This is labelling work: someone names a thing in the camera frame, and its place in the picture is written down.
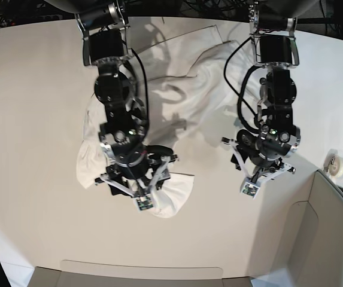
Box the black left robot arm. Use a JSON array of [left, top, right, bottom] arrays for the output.
[[222, 1, 301, 186]]

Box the beige cardboard box right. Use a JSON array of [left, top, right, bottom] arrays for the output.
[[251, 171, 343, 286]]

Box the white printed t-shirt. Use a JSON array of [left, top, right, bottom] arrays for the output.
[[75, 25, 260, 219]]

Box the white tape roll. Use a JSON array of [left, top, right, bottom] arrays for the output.
[[323, 149, 343, 179]]

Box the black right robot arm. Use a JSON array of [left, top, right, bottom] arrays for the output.
[[76, 1, 177, 203]]

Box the beige cardboard box bottom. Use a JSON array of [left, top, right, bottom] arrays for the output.
[[28, 260, 252, 286]]

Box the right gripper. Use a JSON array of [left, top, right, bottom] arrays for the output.
[[95, 144, 178, 197]]

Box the beige cardboard box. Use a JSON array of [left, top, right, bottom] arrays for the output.
[[28, 260, 252, 286], [251, 171, 343, 286]]

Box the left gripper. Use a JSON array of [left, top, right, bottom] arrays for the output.
[[221, 128, 301, 182]]

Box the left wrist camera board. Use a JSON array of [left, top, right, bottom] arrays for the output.
[[240, 181, 260, 199]]

